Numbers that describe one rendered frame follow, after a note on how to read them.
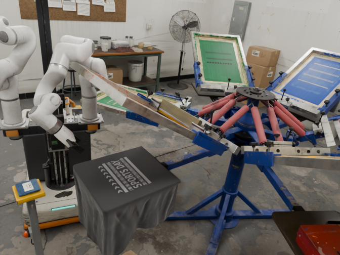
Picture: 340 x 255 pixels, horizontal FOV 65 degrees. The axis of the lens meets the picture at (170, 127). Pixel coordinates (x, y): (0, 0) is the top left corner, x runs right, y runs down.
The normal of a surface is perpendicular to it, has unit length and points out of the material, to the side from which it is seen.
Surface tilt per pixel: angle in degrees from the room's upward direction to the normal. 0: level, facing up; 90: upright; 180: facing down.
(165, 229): 0
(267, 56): 89
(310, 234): 0
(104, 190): 0
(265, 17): 90
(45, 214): 90
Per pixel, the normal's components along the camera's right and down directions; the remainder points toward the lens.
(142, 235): 0.11, -0.89
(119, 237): 0.36, 0.52
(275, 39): -0.79, 0.20
